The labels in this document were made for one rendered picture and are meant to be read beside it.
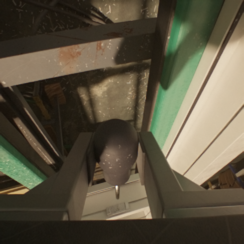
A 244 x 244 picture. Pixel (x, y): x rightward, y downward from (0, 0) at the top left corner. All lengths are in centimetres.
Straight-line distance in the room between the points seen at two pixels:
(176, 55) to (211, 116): 9
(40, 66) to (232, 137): 21
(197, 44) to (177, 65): 2
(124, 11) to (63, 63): 93
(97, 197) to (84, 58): 31
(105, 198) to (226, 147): 28
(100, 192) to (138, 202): 9
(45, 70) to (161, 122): 16
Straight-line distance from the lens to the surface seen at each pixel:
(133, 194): 42
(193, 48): 18
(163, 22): 18
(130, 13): 112
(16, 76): 21
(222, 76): 20
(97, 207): 42
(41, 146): 77
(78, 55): 19
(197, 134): 26
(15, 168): 28
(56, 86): 126
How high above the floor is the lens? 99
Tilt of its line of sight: 34 degrees down
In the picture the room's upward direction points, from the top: 161 degrees clockwise
